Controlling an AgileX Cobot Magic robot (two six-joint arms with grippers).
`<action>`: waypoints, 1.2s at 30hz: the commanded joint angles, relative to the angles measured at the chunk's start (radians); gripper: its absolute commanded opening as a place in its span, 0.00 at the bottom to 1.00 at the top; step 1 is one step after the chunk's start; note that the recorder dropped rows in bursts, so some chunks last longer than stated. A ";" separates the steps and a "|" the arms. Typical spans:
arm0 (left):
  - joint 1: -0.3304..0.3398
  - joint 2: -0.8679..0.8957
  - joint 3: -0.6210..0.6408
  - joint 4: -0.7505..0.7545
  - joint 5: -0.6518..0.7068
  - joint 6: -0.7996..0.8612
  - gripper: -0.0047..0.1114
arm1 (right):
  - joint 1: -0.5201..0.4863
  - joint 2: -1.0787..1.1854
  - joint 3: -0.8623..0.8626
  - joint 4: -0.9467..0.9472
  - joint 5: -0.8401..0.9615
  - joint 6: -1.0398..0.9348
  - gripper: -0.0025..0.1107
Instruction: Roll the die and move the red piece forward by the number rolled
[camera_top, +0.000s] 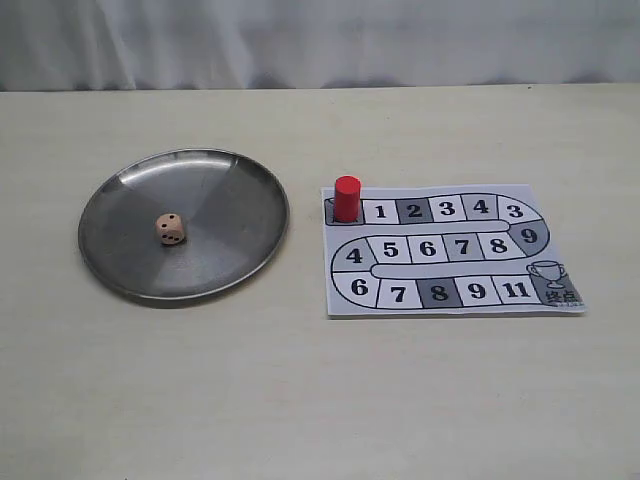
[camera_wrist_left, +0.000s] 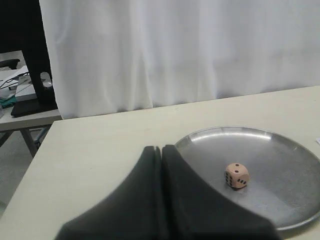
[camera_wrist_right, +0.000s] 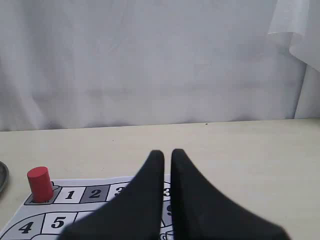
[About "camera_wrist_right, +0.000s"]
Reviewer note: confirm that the red game piece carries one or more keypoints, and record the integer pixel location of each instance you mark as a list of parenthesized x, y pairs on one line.
[(40, 184)]

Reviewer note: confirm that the round metal plate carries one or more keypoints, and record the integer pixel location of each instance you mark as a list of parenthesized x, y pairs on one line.
[(4, 176)]

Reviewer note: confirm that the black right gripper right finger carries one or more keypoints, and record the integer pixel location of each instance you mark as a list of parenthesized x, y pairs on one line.
[(201, 212)]

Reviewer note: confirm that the paper game board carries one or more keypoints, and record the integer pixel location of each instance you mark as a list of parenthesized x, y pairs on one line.
[(74, 199)]

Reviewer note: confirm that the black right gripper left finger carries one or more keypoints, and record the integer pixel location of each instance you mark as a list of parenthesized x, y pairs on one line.
[(134, 214)]

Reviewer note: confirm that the white curtain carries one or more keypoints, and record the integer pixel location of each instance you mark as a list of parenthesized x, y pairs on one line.
[(103, 63)]

